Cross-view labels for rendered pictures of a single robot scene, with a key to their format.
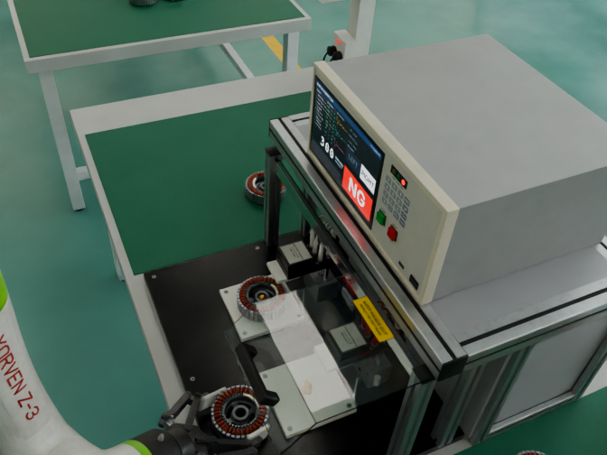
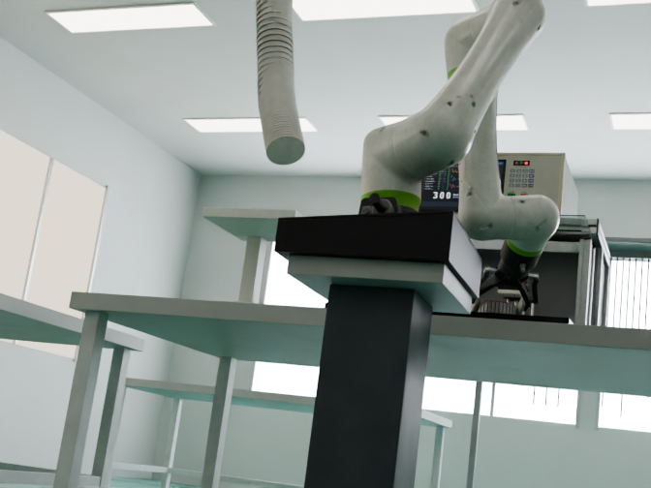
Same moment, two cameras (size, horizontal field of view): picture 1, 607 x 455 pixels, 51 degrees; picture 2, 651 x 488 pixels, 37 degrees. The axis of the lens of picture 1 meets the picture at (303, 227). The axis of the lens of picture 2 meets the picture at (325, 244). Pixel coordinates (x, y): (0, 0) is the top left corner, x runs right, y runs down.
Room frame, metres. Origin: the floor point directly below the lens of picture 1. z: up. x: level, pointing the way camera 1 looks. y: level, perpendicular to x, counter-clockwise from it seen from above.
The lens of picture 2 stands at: (-0.96, 2.03, 0.34)
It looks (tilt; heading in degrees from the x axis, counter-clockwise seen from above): 13 degrees up; 320
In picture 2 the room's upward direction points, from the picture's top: 7 degrees clockwise
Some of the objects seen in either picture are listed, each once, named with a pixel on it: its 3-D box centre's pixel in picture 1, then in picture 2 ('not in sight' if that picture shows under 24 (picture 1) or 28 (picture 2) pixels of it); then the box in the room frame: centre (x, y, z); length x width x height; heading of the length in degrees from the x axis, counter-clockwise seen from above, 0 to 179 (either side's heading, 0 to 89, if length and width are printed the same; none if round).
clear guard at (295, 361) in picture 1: (341, 348); (543, 235); (0.62, -0.08, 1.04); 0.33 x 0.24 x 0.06; 118
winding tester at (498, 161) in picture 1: (457, 153); (500, 203); (0.94, -0.27, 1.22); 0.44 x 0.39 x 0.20; 28
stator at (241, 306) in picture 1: (262, 298); not in sight; (0.91, 0.08, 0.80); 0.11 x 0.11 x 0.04
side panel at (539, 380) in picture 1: (549, 370); (598, 310); (0.70, -0.48, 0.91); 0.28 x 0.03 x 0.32; 118
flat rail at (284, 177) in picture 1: (335, 253); (476, 244); (0.85, -0.07, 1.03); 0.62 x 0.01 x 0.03; 28
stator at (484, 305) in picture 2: (240, 413); (495, 311); (0.63, 0.09, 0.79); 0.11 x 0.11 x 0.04
